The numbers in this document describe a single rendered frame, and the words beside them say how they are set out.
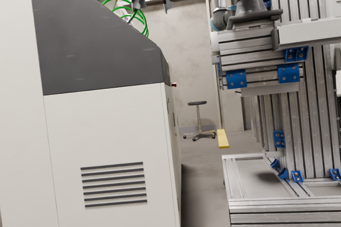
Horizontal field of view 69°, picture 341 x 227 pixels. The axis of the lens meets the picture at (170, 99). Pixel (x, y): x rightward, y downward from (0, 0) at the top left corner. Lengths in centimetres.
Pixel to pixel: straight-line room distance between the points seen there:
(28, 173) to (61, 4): 82
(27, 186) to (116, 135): 51
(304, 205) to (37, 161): 120
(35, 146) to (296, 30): 126
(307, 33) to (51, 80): 112
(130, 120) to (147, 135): 11
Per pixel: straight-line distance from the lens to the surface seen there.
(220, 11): 184
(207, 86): 437
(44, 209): 143
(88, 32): 125
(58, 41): 130
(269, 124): 145
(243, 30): 119
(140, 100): 116
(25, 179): 143
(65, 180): 134
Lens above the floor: 73
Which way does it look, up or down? 1 degrees down
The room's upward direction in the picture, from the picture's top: 6 degrees counter-clockwise
